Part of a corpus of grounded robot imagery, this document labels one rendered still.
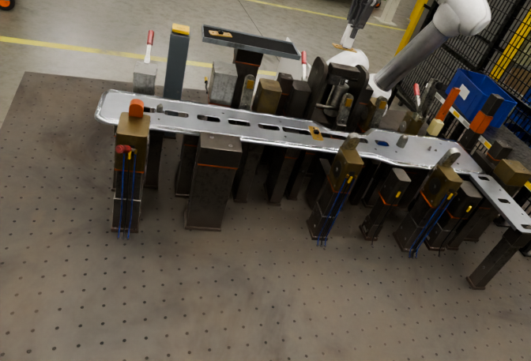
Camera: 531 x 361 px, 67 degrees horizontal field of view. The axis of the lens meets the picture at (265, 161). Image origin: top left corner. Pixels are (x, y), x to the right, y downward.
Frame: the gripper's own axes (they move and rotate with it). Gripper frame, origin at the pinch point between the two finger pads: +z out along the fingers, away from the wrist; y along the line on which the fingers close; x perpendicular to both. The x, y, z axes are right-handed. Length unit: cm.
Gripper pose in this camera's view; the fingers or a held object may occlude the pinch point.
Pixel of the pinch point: (349, 36)
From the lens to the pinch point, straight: 140.5
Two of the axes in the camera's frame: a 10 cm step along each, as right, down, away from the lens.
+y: -2.0, -5.9, 7.8
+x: -9.4, -1.2, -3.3
